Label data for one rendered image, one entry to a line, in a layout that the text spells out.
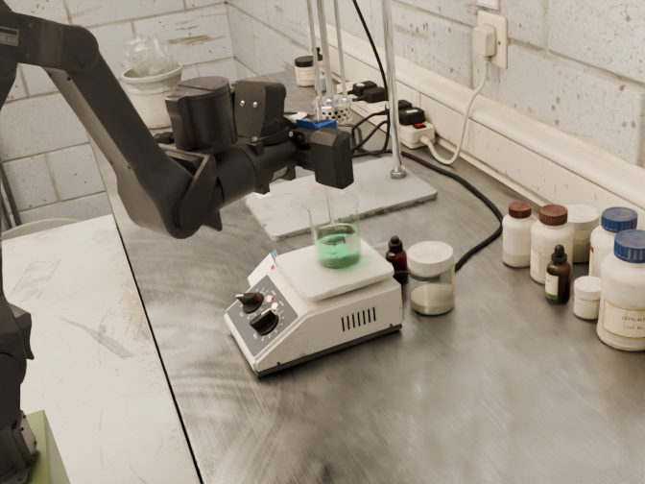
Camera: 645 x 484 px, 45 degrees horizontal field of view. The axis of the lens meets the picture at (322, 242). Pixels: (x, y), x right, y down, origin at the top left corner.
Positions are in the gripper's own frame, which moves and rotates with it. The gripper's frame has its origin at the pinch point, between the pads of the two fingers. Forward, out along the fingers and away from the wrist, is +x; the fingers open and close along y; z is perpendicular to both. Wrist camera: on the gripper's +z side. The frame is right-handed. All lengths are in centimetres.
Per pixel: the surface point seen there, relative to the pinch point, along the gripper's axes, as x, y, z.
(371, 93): 64, 44, -19
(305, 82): 77, 76, -24
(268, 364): -13.7, -1.3, -24.0
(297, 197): 24.4, 29.8, -24.8
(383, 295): 0.3, -8.1, -19.7
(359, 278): -1.4, -6.0, -17.1
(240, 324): -10.9, 6.1, -22.5
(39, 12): 89, 222, -16
